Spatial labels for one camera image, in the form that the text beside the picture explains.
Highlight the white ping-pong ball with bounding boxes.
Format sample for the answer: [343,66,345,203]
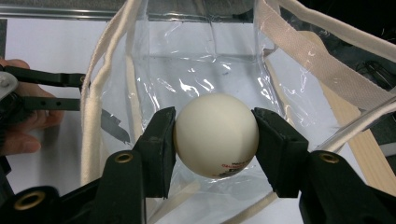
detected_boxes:
[173,92,261,179]

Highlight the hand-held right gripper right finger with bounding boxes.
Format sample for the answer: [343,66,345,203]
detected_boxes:
[251,106,396,224]

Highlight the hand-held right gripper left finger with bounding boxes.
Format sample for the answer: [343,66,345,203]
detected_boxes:
[92,106,177,224]

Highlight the metal rail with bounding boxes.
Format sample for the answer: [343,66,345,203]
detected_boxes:
[0,4,254,23]

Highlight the clear plastic bag cream straps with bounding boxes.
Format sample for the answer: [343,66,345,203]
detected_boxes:
[79,0,396,224]

